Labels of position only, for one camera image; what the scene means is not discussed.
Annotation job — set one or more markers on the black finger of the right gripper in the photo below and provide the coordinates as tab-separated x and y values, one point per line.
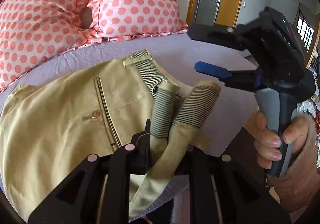
217	34

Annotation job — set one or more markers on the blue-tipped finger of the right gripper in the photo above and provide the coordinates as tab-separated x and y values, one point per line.
242	80

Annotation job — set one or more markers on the khaki beige pants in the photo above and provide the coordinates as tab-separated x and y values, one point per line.
176	123

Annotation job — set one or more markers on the pink fuzzy sleeve forearm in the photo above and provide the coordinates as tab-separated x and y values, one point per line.
301	183

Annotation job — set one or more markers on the right hand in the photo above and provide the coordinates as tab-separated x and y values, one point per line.
267	143

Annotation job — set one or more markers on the lavender bed sheet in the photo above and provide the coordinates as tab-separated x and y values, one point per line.
175	63

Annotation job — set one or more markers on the right pink polka dot pillow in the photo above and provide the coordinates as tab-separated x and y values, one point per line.
126	19

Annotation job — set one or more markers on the pink polka dot pillow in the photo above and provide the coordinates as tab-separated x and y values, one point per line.
34	31
126	19

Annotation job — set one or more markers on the left pink polka dot pillow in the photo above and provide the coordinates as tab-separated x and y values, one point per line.
34	31

